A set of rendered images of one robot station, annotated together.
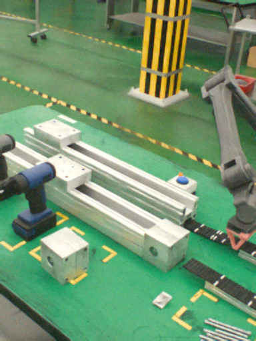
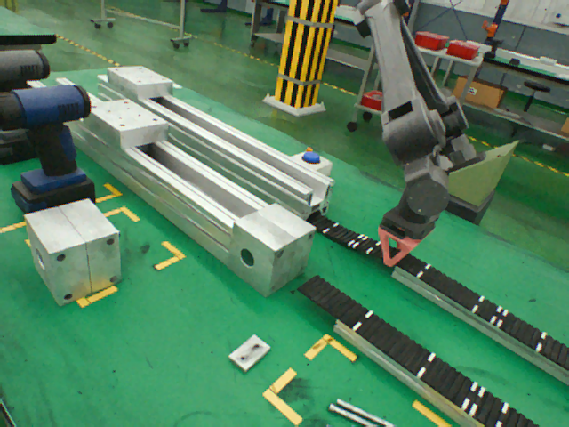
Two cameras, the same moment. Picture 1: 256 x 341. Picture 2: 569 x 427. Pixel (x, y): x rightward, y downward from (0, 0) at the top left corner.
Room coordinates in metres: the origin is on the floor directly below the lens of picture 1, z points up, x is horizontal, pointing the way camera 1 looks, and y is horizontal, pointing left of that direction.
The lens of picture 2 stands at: (0.52, -0.10, 1.22)
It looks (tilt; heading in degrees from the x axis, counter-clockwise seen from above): 32 degrees down; 357
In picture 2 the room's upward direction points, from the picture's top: 11 degrees clockwise
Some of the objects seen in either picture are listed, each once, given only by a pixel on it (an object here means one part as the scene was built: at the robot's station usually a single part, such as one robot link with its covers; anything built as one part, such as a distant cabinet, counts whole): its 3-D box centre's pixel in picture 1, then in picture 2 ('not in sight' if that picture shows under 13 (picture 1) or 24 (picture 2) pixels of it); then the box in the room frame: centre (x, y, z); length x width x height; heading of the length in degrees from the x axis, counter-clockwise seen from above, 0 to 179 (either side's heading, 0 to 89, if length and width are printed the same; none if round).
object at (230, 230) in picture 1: (239, 234); (399, 241); (1.08, -0.34, 0.85); 0.07 x 0.07 x 0.09; 51
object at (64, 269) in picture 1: (68, 253); (83, 246); (0.96, 0.15, 0.83); 0.11 x 0.10 x 0.10; 137
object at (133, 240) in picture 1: (63, 187); (125, 149); (1.31, 0.23, 0.82); 0.80 x 0.10 x 0.09; 51
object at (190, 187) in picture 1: (180, 188); (306, 171); (1.37, -0.19, 0.81); 0.10 x 0.08 x 0.06; 141
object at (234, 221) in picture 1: (246, 213); (416, 205); (1.09, -0.35, 0.92); 0.10 x 0.07 x 0.07; 141
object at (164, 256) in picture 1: (167, 242); (276, 245); (1.04, -0.13, 0.83); 0.12 x 0.09 x 0.10; 141
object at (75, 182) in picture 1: (63, 175); (124, 128); (1.31, 0.23, 0.87); 0.16 x 0.11 x 0.07; 51
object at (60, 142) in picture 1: (57, 136); (140, 86); (1.61, 0.30, 0.87); 0.16 x 0.11 x 0.07; 51
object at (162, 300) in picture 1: (162, 300); (250, 353); (0.85, -0.11, 0.78); 0.05 x 0.03 x 0.01; 145
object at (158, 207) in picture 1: (101, 169); (194, 133); (1.45, 0.11, 0.82); 0.80 x 0.10 x 0.09; 51
